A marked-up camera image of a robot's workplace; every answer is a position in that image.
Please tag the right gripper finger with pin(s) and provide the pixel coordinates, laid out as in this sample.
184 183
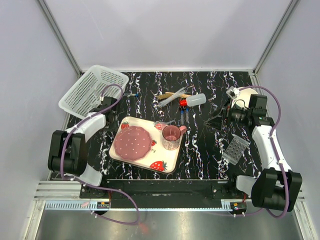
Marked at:
218 115
215 123

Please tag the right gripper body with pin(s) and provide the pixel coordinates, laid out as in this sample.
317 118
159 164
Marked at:
234 115

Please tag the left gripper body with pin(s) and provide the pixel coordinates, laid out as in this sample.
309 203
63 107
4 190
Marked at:
113 125

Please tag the white squeeze bottle red cap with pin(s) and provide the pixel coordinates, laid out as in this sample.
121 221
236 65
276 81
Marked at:
193 100

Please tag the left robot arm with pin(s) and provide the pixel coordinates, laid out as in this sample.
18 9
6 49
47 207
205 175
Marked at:
68 154

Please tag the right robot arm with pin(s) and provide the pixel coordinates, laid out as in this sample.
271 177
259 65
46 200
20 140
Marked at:
277 186

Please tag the white bowl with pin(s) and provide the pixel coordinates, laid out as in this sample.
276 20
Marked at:
243 99

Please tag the pink polka dot plate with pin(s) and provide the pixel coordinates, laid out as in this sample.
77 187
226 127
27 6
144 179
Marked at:
132 143

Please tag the clear test tube rack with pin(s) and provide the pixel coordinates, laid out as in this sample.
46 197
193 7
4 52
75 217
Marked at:
235 150

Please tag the white perforated plastic basket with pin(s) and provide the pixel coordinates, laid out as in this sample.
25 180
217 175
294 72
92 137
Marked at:
86 93

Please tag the clear plastic funnel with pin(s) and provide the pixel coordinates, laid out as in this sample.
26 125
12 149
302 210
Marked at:
159 125

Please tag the bundle of clear pipettes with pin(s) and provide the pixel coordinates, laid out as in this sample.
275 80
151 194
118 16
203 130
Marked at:
164 102

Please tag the pink ceramic mug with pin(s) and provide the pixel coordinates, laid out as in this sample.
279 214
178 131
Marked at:
171 136

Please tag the wooden bristle brush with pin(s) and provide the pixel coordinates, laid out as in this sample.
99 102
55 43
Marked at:
169 94

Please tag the white strawberry tray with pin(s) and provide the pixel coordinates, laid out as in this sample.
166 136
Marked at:
158 159

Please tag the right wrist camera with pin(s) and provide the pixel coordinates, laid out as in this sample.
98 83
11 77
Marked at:
233 92

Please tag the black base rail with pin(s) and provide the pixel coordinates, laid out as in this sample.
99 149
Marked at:
178 194

